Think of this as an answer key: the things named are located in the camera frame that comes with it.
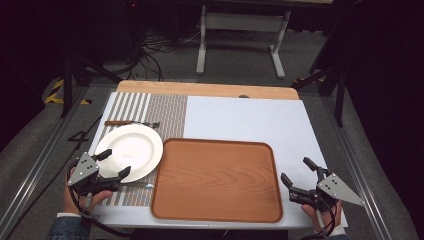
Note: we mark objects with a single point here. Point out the aluminium floor rail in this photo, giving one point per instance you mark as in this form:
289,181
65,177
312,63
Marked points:
361,180
36,166

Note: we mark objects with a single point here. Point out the white metal table frame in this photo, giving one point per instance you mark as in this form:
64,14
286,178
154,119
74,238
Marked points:
243,22

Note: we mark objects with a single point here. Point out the striped woven placemat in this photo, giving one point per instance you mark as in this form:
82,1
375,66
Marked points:
166,113

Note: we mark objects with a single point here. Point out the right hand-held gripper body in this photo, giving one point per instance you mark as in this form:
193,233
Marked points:
336,189

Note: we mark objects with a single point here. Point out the brown wooden tray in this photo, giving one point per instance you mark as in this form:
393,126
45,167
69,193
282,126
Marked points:
216,180

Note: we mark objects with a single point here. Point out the white table cover sheet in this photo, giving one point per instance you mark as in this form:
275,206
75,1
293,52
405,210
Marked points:
246,116

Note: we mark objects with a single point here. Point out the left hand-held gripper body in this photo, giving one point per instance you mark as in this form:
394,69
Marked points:
83,169

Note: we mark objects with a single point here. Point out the person's right hand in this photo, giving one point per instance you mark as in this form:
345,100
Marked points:
315,215

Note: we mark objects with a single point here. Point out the black floor tape mark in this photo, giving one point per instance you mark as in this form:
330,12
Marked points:
79,137

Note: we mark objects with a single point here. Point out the black tripod stand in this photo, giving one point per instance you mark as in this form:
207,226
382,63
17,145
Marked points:
68,86
339,96

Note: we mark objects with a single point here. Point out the person's dark clothing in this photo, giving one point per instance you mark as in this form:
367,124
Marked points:
206,235

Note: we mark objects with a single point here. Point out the yellow black hazard tape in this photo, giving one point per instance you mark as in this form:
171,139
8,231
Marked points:
53,96

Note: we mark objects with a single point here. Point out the person's left hand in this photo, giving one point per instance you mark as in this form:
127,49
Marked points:
96,199

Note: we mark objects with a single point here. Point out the white round plate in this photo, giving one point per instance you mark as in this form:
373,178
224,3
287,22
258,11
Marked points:
133,150

